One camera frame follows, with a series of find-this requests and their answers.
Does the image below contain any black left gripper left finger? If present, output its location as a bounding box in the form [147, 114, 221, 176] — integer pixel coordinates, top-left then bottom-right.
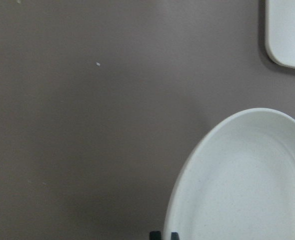
[149, 231, 161, 240]

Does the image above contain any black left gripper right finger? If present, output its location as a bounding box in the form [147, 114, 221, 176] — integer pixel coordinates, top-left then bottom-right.
[170, 232, 180, 240]

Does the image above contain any cream round plate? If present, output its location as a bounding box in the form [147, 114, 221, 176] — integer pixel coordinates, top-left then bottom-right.
[162, 108, 295, 240]

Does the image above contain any cream rectangular tray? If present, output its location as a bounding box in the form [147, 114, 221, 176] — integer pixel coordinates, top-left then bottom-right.
[264, 0, 295, 69]

